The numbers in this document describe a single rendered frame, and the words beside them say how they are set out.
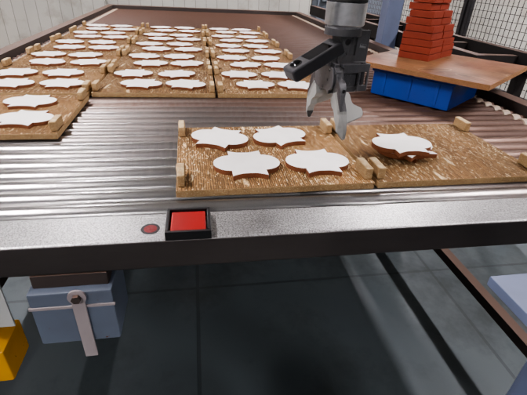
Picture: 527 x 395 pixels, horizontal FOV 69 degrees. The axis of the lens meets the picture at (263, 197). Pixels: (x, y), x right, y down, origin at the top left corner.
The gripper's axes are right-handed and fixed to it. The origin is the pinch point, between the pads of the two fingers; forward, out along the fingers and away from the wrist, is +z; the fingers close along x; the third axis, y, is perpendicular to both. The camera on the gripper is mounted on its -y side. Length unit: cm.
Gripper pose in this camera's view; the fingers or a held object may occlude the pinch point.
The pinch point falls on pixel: (321, 128)
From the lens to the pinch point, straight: 84.8
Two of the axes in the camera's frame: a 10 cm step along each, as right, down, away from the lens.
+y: 9.3, -1.4, 3.3
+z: -0.4, 8.6, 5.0
